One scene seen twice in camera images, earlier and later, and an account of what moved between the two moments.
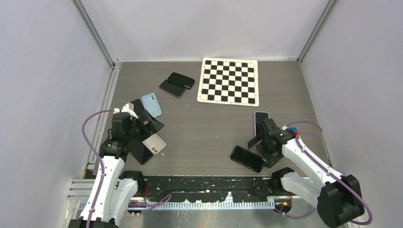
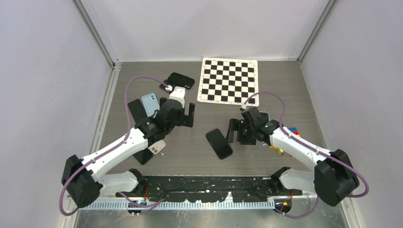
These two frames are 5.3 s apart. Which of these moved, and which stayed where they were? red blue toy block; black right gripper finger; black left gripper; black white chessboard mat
Moved: black right gripper finger; black left gripper
Stayed: black white chessboard mat; red blue toy block
